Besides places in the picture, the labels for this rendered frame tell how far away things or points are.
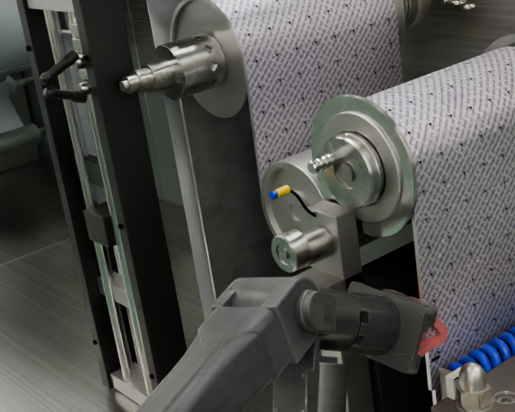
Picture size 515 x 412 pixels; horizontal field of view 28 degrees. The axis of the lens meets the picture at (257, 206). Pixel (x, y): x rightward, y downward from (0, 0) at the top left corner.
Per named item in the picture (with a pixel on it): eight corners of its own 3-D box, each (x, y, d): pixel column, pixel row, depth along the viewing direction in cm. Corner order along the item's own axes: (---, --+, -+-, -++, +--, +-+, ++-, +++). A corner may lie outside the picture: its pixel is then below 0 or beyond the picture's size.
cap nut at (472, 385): (447, 405, 100) (443, 364, 98) (472, 389, 102) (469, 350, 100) (476, 418, 97) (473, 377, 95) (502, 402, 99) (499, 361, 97)
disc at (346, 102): (314, 212, 110) (306, 81, 104) (317, 210, 110) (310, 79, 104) (415, 257, 99) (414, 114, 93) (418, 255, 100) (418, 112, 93)
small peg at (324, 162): (313, 177, 100) (304, 167, 101) (334, 168, 102) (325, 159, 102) (316, 167, 99) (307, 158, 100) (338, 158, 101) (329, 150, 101)
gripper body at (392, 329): (420, 376, 96) (367, 371, 91) (347, 343, 104) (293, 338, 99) (438, 309, 96) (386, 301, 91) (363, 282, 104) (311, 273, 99)
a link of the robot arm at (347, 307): (315, 281, 90) (272, 284, 94) (311, 360, 89) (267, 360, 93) (369, 290, 94) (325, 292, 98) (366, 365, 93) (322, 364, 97)
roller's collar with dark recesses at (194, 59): (157, 96, 119) (147, 42, 117) (199, 83, 122) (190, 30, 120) (188, 103, 114) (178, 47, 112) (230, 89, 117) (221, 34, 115)
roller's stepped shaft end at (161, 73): (117, 99, 114) (112, 71, 113) (162, 85, 117) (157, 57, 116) (132, 102, 111) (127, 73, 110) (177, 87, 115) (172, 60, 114)
